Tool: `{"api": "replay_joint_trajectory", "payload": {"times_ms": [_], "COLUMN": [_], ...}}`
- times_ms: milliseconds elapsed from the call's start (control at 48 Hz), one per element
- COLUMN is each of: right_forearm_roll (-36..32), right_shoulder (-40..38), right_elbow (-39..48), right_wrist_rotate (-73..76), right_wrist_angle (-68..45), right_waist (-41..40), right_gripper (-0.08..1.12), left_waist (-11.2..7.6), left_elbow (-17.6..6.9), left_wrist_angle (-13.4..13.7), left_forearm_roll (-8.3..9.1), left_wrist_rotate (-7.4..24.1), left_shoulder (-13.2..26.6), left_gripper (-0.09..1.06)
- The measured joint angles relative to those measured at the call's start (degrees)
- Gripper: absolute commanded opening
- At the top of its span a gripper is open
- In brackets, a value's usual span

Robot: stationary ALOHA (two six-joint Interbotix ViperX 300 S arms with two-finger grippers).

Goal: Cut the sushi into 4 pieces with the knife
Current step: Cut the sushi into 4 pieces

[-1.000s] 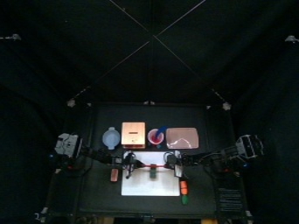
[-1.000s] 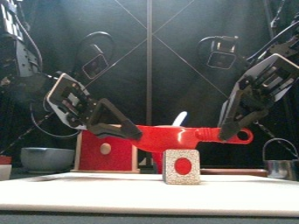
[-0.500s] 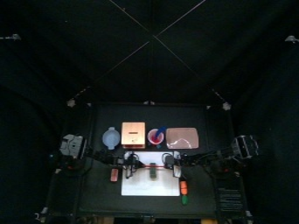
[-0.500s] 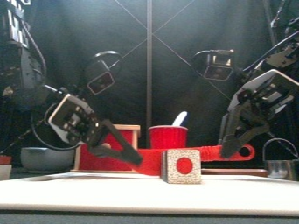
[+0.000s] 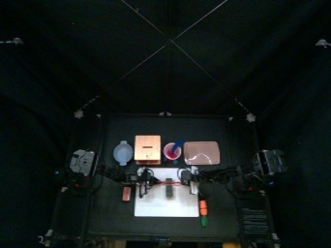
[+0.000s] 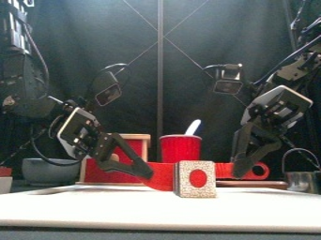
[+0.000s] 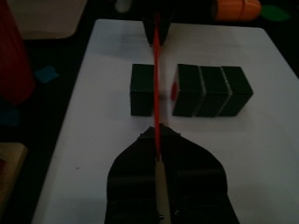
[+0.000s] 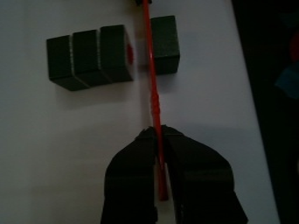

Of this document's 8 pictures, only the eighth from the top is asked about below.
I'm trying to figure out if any white cutting board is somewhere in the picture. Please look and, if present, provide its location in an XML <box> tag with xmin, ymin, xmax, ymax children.
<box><xmin>0</xmin><ymin>0</ymin><xmax>283</xmax><ymax>224</ymax></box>

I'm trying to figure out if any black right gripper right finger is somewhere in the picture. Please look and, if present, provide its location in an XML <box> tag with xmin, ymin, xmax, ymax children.
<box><xmin>161</xmin><ymin>124</ymin><xmax>250</xmax><ymax>224</ymax></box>

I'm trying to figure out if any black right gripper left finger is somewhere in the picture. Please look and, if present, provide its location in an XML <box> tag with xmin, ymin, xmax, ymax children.
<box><xmin>99</xmin><ymin>126</ymin><xmax>162</xmax><ymax>224</ymax></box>

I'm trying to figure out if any dark green toy sushi piece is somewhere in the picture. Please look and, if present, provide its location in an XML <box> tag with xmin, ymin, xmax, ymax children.
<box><xmin>70</xmin><ymin>29</ymin><xmax>115</xmax><ymax>88</ymax></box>
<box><xmin>98</xmin><ymin>24</ymin><xmax>137</xmax><ymax>83</ymax></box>
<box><xmin>150</xmin><ymin>15</ymin><xmax>182</xmax><ymax>75</ymax></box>
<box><xmin>46</xmin><ymin>34</ymin><xmax>91</xmax><ymax>92</ymax></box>

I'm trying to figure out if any red toy knife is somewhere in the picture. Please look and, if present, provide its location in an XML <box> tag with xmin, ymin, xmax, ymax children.
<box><xmin>141</xmin><ymin>0</ymin><xmax>170</xmax><ymax>202</ymax></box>

